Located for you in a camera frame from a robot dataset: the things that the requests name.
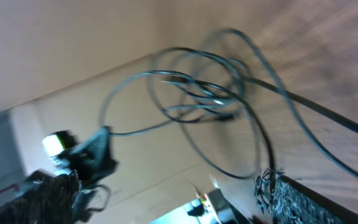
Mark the brown cardboard box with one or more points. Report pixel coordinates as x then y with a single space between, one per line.
59 60

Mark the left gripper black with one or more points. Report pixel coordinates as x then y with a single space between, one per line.
92 159

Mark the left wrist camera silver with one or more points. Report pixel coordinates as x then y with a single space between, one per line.
57 142

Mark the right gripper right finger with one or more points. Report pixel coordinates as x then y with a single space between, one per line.
290 202

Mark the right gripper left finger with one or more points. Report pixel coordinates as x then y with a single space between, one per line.
48 200

